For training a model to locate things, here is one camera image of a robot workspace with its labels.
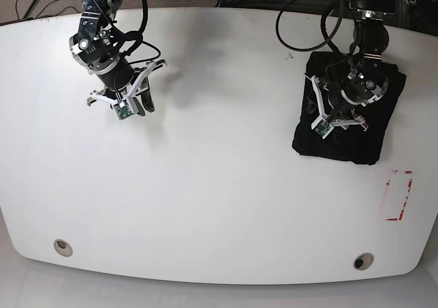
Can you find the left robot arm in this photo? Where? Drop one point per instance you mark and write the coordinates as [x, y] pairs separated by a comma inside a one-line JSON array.
[[367, 48]]

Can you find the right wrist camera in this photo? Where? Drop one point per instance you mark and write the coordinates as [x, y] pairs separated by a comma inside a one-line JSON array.
[[122, 110]]

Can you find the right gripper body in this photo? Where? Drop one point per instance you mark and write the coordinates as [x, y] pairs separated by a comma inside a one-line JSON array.
[[123, 82]]

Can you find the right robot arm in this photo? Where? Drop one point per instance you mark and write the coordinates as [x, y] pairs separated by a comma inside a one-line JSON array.
[[123, 61]]

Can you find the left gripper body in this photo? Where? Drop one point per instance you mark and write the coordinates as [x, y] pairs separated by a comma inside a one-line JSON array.
[[329, 105]]

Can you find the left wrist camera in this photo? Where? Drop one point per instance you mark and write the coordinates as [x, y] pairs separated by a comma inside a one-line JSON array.
[[322, 127]]

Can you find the red tape rectangle marking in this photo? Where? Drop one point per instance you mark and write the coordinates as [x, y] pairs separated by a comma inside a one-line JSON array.
[[396, 194]]

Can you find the table cable grommet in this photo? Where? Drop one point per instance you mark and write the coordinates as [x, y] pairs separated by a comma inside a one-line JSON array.
[[63, 248], [363, 261]]

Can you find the left table cable grommet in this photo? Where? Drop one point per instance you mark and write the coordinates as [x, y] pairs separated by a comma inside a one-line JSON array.
[[63, 248]]

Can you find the right table cable grommet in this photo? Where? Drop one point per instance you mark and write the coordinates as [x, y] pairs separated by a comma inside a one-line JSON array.
[[363, 261]]

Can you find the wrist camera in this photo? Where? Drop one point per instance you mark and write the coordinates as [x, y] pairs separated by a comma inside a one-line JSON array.
[[122, 110], [322, 127]]

